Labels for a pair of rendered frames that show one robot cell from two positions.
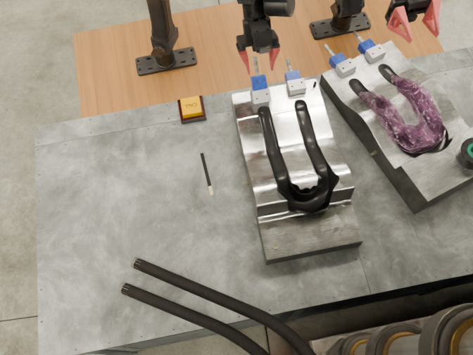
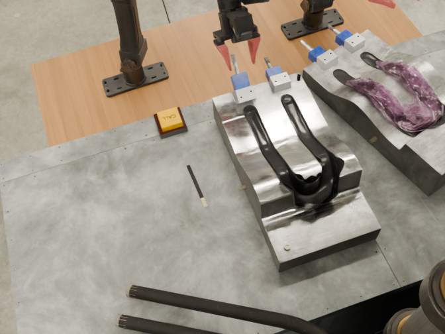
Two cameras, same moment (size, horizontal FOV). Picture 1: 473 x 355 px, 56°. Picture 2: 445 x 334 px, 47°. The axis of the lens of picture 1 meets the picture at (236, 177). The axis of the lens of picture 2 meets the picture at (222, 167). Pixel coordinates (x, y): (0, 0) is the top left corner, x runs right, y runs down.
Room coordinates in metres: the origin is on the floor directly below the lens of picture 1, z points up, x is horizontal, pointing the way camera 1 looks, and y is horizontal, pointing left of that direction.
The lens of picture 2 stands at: (-0.17, 0.11, 1.99)
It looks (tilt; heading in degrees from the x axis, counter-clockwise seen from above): 58 degrees down; 352
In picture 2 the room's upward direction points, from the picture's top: 6 degrees counter-clockwise
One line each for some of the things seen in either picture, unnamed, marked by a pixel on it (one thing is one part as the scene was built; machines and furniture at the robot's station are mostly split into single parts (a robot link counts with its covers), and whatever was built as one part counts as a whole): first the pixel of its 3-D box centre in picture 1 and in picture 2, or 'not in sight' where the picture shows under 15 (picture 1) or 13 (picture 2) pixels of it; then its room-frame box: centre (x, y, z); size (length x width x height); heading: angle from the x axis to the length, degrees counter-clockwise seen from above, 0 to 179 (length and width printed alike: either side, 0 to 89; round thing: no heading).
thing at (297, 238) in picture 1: (293, 164); (290, 160); (0.50, -0.16, 0.87); 0.50 x 0.26 x 0.14; 6
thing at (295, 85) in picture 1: (292, 76); (273, 73); (0.78, -0.20, 0.89); 0.13 x 0.05 x 0.05; 6
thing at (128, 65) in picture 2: (163, 41); (132, 55); (0.94, 0.19, 0.90); 0.09 x 0.06 x 0.06; 155
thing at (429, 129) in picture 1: (406, 110); (398, 89); (0.62, -0.50, 0.90); 0.26 x 0.18 x 0.08; 23
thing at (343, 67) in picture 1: (336, 59); (316, 54); (0.85, -0.35, 0.86); 0.13 x 0.05 x 0.05; 23
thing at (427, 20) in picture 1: (424, 20); not in sight; (0.68, -0.46, 1.20); 0.09 x 0.07 x 0.07; 7
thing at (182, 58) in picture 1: (164, 54); (133, 71); (0.94, 0.20, 0.84); 0.20 x 0.07 x 0.08; 97
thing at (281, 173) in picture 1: (296, 151); (293, 143); (0.52, -0.17, 0.92); 0.35 x 0.16 x 0.09; 6
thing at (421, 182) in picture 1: (404, 117); (397, 99); (0.62, -0.51, 0.86); 0.50 x 0.26 x 0.11; 23
